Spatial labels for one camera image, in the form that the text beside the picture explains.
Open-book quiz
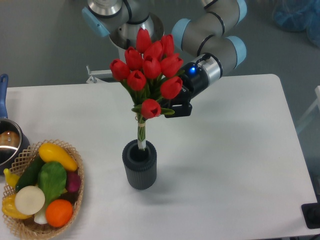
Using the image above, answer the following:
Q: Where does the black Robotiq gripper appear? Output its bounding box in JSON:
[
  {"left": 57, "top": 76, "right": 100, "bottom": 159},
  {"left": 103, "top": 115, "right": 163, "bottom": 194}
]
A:
[{"left": 163, "top": 61, "right": 209, "bottom": 118}]

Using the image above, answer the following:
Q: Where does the red tulip bouquet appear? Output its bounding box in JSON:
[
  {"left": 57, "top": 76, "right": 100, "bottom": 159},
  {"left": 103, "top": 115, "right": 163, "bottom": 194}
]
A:
[{"left": 109, "top": 28, "right": 184, "bottom": 151}]

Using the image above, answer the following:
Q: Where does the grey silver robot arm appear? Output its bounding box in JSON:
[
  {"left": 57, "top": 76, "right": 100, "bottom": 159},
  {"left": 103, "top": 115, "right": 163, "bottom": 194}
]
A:
[{"left": 82, "top": 0, "right": 247, "bottom": 117}]

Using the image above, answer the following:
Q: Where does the dark grey ribbed vase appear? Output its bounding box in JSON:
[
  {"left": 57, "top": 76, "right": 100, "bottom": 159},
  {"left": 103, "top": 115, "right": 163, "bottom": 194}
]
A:
[{"left": 122, "top": 139, "right": 158, "bottom": 190}]

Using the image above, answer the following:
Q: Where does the purple red onion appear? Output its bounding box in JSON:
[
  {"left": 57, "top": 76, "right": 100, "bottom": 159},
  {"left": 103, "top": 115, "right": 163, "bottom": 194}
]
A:
[{"left": 65, "top": 172, "right": 82, "bottom": 193}]

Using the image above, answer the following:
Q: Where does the yellow squash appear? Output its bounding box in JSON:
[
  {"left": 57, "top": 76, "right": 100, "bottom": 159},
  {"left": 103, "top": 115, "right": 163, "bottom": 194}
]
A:
[{"left": 38, "top": 142, "right": 78, "bottom": 172}]

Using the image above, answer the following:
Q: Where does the green lettuce leaf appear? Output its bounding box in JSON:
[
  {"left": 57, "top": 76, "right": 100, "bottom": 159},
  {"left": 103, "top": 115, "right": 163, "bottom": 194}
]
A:
[{"left": 37, "top": 161, "right": 67, "bottom": 207}]

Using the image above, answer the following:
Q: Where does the blue plastic bag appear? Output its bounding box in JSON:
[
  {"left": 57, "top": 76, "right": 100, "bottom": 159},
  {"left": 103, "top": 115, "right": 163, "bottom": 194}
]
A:
[{"left": 272, "top": 0, "right": 320, "bottom": 47}]

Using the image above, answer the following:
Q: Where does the orange fruit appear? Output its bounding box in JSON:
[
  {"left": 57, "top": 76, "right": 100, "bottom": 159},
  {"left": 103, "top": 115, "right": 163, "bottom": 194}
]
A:
[{"left": 45, "top": 199, "right": 73, "bottom": 228}]

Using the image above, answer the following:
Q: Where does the black device at table edge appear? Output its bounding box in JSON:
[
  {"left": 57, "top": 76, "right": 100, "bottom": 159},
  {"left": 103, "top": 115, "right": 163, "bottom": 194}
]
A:
[{"left": 301, "top": 203, "right": 320, "bottom": 229}]

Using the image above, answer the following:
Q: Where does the dark green cucumber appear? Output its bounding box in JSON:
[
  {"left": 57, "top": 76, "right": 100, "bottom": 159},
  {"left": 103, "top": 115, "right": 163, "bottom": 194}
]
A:
[{"left": 15, "top": 155, "right": 45, "bottom": 193}]

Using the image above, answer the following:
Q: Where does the white round radish slice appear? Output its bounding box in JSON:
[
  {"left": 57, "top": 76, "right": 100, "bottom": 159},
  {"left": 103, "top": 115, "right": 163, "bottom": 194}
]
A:
[{"left": 14, "top": 185, "right": 45, "bottom": 215}]

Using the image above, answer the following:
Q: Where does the yellow banana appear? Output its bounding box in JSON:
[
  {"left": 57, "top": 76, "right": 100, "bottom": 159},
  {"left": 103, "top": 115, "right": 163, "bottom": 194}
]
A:
[{"left": 3, "top": 168, "right": 20, "bottom": 189}]

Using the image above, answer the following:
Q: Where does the woven wicker basket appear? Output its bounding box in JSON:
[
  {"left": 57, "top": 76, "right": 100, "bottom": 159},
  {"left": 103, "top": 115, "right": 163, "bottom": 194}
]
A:
[{"left": 2, "top": 139, "right": 85, "bottom": 240}]

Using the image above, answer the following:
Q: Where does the yellow bell pepper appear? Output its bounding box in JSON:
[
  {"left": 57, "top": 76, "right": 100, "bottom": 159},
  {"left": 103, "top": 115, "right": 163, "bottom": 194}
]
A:
[{"left": 2, "top": 194, "right": 32, "bottom": 220}]

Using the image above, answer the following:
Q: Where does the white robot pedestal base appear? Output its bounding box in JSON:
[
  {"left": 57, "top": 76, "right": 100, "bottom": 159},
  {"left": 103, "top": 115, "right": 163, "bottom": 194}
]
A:
[{"left": 85, "top": 14, "right": 176, "bottom": 85}]

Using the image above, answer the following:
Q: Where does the blue handled saucepan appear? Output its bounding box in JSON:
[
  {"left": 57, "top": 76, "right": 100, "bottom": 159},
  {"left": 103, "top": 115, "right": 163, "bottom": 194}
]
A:
[{"left": 0, "top": 74, "right": 30, "bottom": 176}]

